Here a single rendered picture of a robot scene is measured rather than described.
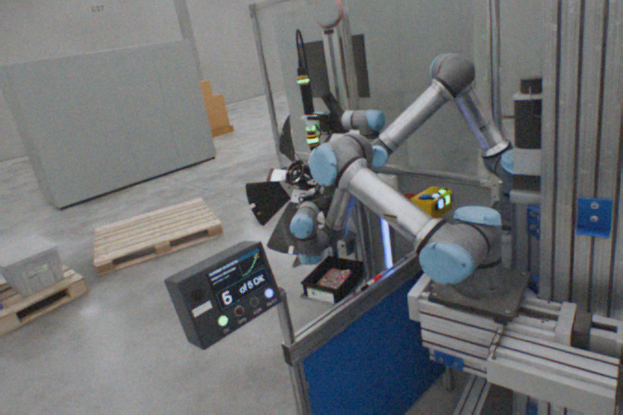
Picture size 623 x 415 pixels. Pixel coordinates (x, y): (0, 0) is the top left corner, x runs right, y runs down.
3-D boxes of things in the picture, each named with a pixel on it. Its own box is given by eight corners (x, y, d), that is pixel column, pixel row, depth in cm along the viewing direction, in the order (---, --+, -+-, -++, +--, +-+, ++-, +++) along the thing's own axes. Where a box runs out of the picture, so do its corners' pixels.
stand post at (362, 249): (371, 340, 258) (347, 158, 222) (383, 346, 251) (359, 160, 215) (366, 345, 255) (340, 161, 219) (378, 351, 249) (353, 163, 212)
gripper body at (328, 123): (317, 134, 173) (342, 135, 165) (314, 114, 170) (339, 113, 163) (328, 130, 178) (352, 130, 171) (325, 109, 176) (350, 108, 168)
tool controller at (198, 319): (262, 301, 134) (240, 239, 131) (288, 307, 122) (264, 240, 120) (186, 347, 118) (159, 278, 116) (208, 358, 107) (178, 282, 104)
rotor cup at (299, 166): (304, 170, 205) (285, 159, 196) (327, 165, 195) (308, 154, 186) (299, 198, 199) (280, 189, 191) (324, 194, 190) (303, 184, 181)
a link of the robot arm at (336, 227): (363, 119, 138) (328, 224, 168) (342, 127, 131) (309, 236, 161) (392, 137, 132) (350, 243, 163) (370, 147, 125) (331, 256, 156)
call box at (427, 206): (433, 207, 192) (431, 185, 189) (453, 211, 185) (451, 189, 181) (412, 220, 183) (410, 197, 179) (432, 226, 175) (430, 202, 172)
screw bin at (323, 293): (330, 269, 186) (327, 255, 184) (364, 275, 177) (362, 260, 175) (302, 296, 170) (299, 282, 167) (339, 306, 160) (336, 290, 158)
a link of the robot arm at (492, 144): (504, 189, 161) (432, 67, 147) (489, 176, 175) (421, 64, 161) (533, 171, 159) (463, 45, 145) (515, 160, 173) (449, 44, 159)
